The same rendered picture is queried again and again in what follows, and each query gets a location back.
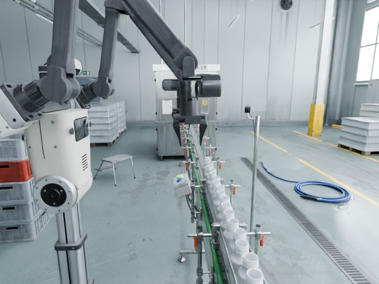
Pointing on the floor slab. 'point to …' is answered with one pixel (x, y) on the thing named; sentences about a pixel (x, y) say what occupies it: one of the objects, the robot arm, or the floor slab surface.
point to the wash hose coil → (316, 195)
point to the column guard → (316, 120)
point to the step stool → (113, 164)
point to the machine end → (166, 130)
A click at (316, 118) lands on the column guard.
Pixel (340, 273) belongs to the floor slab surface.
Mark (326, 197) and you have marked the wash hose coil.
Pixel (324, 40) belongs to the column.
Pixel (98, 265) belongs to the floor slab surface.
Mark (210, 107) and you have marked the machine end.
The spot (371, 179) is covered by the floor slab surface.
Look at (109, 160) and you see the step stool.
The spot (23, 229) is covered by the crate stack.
